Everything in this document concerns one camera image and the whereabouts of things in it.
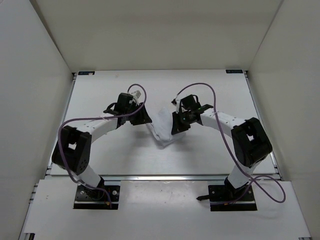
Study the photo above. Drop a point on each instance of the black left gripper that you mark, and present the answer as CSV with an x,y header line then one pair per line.
x,y
143,117

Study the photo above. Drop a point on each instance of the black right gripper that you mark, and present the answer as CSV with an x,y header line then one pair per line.
x,y
177,127

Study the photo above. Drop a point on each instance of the white skirt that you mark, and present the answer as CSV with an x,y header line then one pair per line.
x,y
161,127

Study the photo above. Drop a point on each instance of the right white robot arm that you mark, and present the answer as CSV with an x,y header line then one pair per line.
x,y
250,142

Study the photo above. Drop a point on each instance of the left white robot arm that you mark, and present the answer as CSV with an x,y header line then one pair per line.
x,y
76,141

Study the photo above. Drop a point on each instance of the left blue table label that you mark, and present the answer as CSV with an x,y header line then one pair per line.
x,y
86,73

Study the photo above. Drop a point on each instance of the blue table label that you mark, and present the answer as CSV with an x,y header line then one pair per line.
x,y
234,71
86,73

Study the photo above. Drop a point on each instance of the right blue table label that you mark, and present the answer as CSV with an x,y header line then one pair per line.
x,y
234,71

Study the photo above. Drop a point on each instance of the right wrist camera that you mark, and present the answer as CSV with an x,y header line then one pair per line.
x,y
178,105

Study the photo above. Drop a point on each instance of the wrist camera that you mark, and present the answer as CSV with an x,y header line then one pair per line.
x,y
178,105
136,94

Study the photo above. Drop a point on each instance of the aluminium table frame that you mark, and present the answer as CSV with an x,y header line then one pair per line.
x,y
159,186

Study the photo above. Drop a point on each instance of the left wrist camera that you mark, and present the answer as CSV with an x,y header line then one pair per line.
x,y
136,94

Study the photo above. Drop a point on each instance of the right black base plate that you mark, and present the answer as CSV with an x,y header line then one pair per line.
x,y
223,199

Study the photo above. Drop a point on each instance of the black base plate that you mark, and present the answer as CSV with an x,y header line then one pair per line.
x,y
86,199
223,199

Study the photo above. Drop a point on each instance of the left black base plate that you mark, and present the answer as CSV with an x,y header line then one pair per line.
x,y
86,199

